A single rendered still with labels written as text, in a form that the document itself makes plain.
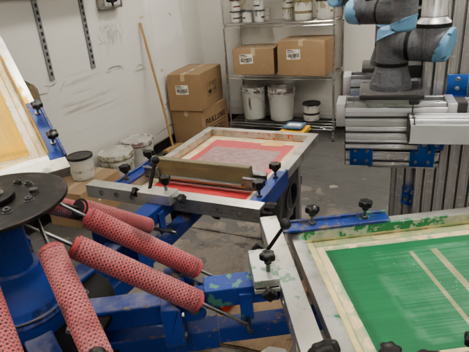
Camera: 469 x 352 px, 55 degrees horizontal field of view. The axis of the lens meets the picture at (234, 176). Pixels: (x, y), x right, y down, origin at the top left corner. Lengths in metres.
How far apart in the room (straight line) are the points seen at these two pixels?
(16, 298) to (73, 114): 3.07
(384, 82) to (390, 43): 0.14
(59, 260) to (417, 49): 1.33
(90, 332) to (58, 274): 0.13
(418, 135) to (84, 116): 3.04
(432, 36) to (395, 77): 0.19
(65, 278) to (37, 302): 0.22
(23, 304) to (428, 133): 1.35
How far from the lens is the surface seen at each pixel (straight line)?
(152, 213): 1.43
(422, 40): 1.72
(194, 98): 4.94
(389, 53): 1.77
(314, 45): 4.79
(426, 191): 2.15
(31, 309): 1.08
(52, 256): 0.90
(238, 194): 1.67
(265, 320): 1.15
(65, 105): 3.97
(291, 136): 2.16
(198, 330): 1.13
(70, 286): 0.87
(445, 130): 1.72
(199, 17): 5.79
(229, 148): 2.13
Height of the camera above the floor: 1.68
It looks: 24 degrees down
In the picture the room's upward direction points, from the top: 5 degrees counter-clockwise
